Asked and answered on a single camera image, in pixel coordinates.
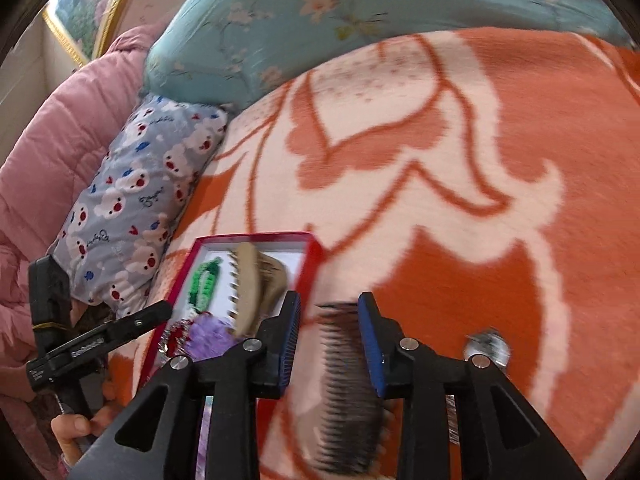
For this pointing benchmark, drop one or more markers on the black hair comb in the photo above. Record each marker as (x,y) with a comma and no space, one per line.
(345,400)

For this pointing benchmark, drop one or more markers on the person's left hand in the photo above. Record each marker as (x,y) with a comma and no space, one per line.
(75,427)

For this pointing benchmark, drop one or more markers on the beige claw hair clip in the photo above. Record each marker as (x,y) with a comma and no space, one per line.
(260,285)

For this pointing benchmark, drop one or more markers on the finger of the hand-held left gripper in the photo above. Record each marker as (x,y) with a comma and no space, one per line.
(135,322)

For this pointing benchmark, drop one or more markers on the teal floral pillow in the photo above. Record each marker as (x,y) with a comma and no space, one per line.
(300,35)

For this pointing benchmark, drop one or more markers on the pink quilted comforter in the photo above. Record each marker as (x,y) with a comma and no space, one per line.
(60,135)

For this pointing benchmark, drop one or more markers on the grey bear print pillow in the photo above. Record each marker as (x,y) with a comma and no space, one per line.
(135,195)

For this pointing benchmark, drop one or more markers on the gold framed picture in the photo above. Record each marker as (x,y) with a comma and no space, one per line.
(80,5)

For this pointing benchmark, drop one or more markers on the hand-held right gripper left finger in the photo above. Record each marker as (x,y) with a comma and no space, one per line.
(290,340)

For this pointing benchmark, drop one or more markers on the orange and cream blanket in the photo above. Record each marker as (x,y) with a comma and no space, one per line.
(500,210)

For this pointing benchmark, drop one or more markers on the round silver jewelry piece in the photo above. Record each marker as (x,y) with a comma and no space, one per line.
(492,345)

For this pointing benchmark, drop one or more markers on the red velvet bow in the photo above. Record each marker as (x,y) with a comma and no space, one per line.
(172,342)

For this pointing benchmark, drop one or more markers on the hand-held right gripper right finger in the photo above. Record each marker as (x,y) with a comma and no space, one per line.
(370,345)

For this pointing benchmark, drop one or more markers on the green knitted hair clip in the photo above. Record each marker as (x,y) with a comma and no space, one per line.
(205,280)

